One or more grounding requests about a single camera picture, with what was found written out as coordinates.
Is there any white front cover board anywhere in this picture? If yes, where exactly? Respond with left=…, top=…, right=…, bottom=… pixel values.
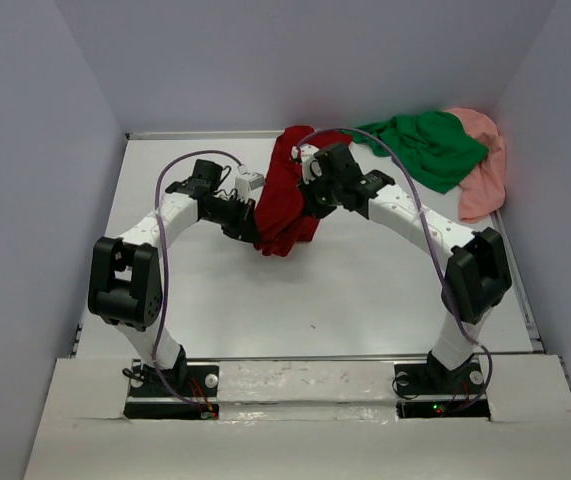
left=26, top=355, right=571, bottom=479

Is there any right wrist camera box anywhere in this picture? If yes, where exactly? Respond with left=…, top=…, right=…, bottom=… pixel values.
left=291, top=144, right=322, bottom=184

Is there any red t shirt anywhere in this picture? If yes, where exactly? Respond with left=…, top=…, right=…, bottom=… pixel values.
left=253, top=124, right=354, bottom=259

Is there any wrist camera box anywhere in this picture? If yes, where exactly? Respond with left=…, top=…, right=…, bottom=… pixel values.
left=291, top=144, right=322, bottom=184
left=234, top=165, right=265, bottom=200

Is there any aluminium right table rail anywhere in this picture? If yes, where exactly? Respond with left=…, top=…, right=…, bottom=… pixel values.
left=492, top=211, right=546, bottom=354

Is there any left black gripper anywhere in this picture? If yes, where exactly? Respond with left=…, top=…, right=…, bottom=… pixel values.
left=202, top=194, right=261, bottom=245

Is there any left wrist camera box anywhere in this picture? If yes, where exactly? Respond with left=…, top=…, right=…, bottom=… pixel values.
left=234, top=165, right=265, bottom=200

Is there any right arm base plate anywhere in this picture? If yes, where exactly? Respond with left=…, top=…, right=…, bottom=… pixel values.
left=391, top=361, right=491, bottom=420

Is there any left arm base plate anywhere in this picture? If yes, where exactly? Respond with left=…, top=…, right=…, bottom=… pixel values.
left=122, top=361, right=220, bottom=421

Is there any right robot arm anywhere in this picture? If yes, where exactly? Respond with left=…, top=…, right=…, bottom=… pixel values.
left=292, top=143, right=512, bottom=398

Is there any green t shirt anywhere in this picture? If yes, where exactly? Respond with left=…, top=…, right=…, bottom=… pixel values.
left=352, top=111, right=489, bottom=194

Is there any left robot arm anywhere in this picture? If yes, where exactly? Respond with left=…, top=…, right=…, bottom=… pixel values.
left=88, top=151, right=265, bottom=398

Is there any pink t shirt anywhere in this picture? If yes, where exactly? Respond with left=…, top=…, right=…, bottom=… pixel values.
left=447, top=108, right=507, bottom=224

